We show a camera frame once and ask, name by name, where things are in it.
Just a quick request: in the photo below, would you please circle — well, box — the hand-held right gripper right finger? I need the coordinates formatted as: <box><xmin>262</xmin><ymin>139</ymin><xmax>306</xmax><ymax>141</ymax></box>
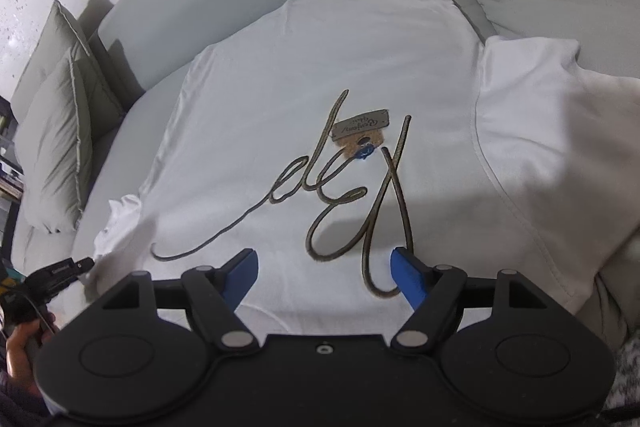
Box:
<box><xmin>390</xmin><ymin>247</ymin><xmax>548</xmax><ymax>350</ymax></box>

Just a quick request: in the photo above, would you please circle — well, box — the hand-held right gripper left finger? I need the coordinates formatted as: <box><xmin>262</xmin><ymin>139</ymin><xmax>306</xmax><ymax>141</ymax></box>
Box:
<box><xmin>102</xmin><ymin>248</ymin><xmax>261</xmax><ymax>350</ymax></box>

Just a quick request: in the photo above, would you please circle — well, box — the white t-shirt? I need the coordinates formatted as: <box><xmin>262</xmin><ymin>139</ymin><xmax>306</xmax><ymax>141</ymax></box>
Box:
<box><xmin>82</xmin><ymin>0</ymin><xmax>640</xmax><ymax>323</ymax></box>

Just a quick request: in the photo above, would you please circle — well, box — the person's left forearm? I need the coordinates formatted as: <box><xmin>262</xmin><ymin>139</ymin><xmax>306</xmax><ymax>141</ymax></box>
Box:
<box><xmin>0</xmin><ymin>369</ymin><xmax>58</xmax><ymax>427</ymax></box>

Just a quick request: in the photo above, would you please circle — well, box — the person's left hand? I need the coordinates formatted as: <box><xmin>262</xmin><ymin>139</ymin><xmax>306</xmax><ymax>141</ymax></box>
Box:
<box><xmin>5</xmin><ymin>318</ymin><xmax>57</xmax><ymax>395</ymax></box>

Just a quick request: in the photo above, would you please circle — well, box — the houndstooth patterned cloth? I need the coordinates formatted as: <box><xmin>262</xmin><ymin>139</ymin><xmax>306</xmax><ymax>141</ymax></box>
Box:
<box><xmin>612</xmin><ymin>337</ymin><xmax>640</xmax><ymax>414</ymax></box>

